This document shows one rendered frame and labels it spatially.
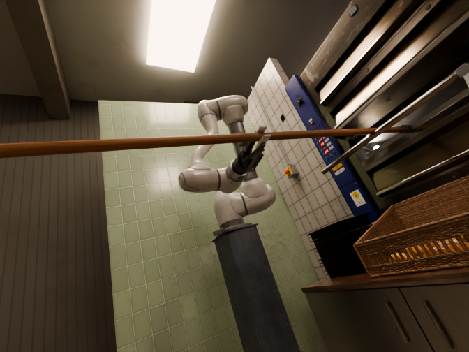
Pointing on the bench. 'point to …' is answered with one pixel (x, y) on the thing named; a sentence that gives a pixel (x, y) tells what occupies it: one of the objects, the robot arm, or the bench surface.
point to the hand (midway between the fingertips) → (261, 137)
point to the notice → (357, 198)
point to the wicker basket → (373, 245)
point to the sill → (419, 129)
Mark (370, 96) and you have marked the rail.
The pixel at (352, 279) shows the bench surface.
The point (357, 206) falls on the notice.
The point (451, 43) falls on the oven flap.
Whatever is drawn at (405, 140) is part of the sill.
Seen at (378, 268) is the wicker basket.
